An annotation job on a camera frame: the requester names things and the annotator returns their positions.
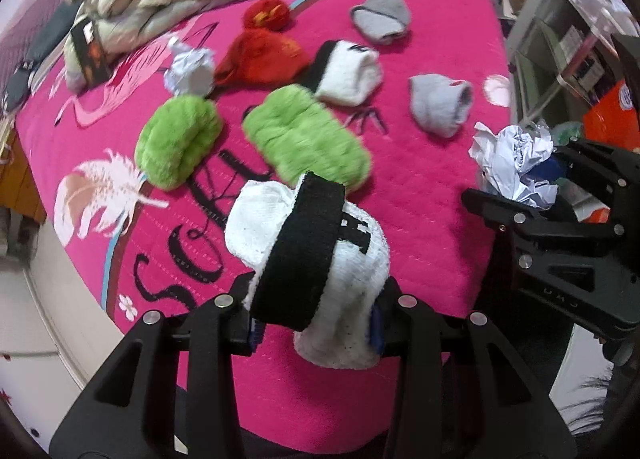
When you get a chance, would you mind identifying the white paper ball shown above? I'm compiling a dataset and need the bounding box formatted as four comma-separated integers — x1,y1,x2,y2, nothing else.
469,121,558,210

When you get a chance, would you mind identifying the grey sock red mark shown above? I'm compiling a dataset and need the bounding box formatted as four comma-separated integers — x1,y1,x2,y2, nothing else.
409,74,473,138

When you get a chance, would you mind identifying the white black sock ball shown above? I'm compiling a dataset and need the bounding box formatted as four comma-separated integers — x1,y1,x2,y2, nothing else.
224,172,390,370

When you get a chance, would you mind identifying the green fluffy sock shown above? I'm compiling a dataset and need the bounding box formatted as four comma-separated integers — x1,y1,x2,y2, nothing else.
134,95,224,190
242,84,372,192

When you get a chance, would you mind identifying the grey sock ball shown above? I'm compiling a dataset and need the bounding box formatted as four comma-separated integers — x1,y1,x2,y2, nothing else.
349,0,411,45

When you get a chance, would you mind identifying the white green shelf unit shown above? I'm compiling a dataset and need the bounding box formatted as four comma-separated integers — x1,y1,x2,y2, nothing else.
494,0,639,127

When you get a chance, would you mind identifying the pink quilted bedspread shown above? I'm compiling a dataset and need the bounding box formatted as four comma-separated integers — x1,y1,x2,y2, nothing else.
16,0,508,458

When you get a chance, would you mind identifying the large red sock ball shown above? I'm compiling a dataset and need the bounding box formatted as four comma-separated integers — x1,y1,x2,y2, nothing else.
214,29,311,86

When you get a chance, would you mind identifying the small red sock ball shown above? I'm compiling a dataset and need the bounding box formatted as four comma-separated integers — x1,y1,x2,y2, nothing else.
243,0,291,31

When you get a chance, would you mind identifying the crumpled paper on bed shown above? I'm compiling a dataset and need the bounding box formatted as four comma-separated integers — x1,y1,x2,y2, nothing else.
164,36,215,97

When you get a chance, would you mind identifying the black book on bed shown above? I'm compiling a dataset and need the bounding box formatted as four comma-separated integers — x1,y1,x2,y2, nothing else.
70,17,112,89

